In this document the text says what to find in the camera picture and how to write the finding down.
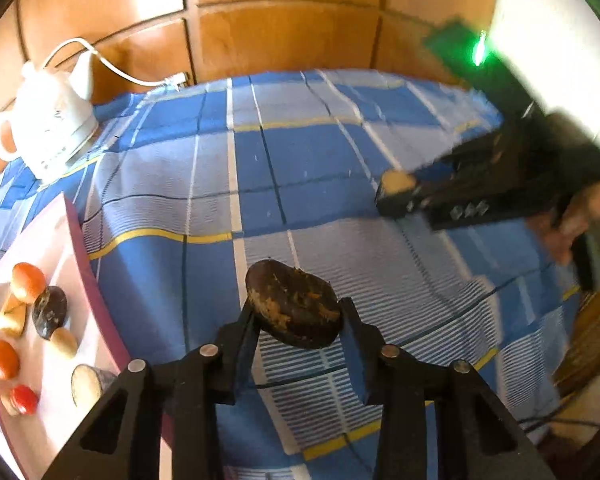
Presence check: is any wooden panelled wardrobe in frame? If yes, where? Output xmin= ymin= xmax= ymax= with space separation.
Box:
xmin=0 ymin=0 xmax=506 ymax=191

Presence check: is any white power cord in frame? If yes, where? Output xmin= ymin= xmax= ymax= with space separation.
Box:
xmin=42 ymin=37 xmax=173 ymax=86

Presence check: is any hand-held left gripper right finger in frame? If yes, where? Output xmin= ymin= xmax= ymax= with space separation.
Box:
xmin=337 ymin=297 xmax=556 ymax=480

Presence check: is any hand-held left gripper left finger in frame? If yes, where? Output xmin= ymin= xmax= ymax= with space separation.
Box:
xmin=42 ymin=305 xmax=256 ymax=480

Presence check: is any person's right hand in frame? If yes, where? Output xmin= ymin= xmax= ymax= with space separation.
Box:
xmin=547 ymin=172 xmax=600 ymax=266

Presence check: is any orange tangerine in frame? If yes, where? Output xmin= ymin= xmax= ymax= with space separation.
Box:
xmin=0 ymin=338 xmax=21 ymax=381
xmin=11 ymin=262 xmax=47 ymax=305

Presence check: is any pink rectangular tray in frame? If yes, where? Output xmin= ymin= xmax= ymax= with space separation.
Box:
xmin=0 ymin=192 xmax=181 ymax=480

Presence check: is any red cherry tomato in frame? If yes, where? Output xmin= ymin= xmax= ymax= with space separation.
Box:
xmin=10 ymin=385 xmax=39 ymax=416

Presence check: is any large tan round fruit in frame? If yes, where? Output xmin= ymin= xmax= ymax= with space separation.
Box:
xmin=50 ymin=328 xmax=79 ymax=360

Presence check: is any yellow fruit chunk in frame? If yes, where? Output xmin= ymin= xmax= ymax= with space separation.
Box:
xmin=0 ymin=294 xmax=27 ymax=336

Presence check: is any white ceramic electric kettle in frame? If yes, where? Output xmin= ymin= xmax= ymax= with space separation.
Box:
xmin=0 ymin=55 xmax=101 ymax=183

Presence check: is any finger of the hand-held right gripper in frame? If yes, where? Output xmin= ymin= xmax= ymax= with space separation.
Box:
xmin=412 ymin=130 xmax=518 ymax=196
xmin=376 ymin=180 xmax=556 ymax=231

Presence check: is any brown wooden furniture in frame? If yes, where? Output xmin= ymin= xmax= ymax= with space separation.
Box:
xmin=552 ymin=285 xmax=600 ymax=396

